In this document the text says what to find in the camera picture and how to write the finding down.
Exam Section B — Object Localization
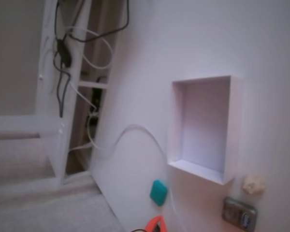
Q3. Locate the black cable with inline block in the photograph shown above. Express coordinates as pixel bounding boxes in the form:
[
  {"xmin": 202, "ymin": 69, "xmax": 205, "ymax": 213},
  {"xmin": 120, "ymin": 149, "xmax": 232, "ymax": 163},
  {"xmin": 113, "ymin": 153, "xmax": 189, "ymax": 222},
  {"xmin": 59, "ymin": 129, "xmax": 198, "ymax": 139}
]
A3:
[{"xmin": 52, "ymin": 0, "xmax": 131, "ymax": 119}]

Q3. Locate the orange thin gripper finger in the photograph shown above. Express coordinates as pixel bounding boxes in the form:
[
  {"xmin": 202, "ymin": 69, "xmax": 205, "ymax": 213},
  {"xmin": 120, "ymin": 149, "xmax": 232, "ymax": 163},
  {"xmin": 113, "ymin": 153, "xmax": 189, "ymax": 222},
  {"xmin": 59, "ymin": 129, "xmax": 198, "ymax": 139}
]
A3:
[{"xmin": 145, "ymin": 216, "xmax": 161, "ymax": 232}]

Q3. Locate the white frame structure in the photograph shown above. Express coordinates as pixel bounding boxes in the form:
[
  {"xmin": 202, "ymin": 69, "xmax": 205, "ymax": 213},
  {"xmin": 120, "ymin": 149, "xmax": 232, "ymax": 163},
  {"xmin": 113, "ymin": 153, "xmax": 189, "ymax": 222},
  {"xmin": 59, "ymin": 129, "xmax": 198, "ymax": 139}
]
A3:
[{"xmin": 0, "ymin": 0, "xmax": 119, "ymax": 187}]

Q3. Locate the long white cable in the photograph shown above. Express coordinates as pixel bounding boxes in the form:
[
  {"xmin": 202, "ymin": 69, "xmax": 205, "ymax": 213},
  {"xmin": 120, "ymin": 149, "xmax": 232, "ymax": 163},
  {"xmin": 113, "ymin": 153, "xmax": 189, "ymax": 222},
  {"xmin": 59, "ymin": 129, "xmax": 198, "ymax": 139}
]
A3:
[{"xmin": 86, "ymin": 110, "xmax": 178, "ymax": 213}]

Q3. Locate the white cardboard bin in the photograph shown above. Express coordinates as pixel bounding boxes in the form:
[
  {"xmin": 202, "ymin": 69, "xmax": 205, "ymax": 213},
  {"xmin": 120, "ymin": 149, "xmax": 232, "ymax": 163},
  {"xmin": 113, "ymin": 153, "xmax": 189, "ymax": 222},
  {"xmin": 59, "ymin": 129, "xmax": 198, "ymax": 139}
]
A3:
[{"xmin": 166, "ymin": 75, "xmax": 245, "ymax": 187}]

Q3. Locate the crumpled white paper ball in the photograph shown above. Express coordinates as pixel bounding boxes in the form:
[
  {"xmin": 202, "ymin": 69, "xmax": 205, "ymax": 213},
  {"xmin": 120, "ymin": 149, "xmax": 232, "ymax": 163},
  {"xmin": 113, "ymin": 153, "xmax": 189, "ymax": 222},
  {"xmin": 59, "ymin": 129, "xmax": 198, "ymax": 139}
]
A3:
[{"xmin": 242, "ymin": 174, "xmax": 267, "ymax": 195}]

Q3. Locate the white looped cable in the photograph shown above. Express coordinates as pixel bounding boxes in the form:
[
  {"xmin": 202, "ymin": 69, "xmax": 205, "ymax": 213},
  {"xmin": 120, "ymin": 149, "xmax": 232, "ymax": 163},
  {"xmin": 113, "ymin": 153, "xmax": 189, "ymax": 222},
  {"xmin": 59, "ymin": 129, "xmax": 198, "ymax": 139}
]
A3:
[{"xmin": 67, "ymin": 26, "xmax": 113, "ymax": 71}]

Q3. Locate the orange wide gripper finger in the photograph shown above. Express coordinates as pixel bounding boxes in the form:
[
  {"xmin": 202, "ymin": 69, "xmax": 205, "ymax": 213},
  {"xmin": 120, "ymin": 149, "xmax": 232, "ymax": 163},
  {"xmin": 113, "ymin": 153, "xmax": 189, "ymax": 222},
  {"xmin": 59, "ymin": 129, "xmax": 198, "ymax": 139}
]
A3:
[{"xmin": 159, "ymin": 216, "xmax": 169, "ymax": 232}]

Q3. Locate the grey foil packet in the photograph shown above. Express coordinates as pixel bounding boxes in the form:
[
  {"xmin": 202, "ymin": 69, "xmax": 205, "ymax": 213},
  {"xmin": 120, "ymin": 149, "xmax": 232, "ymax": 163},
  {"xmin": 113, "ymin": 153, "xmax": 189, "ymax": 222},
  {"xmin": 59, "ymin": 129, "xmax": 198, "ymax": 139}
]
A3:
[{"xmin": 221, "ymin": 197, "xmax": 259, "ymax": 230}]

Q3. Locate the green cube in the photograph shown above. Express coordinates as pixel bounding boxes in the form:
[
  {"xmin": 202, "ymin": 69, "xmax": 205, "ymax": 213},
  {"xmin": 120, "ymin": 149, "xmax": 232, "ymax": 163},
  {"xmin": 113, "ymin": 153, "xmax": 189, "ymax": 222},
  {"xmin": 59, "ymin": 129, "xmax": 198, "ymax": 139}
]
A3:
[{"xmin": 149, "ymin": 179, "xmax": 169, "ymax": 207}]

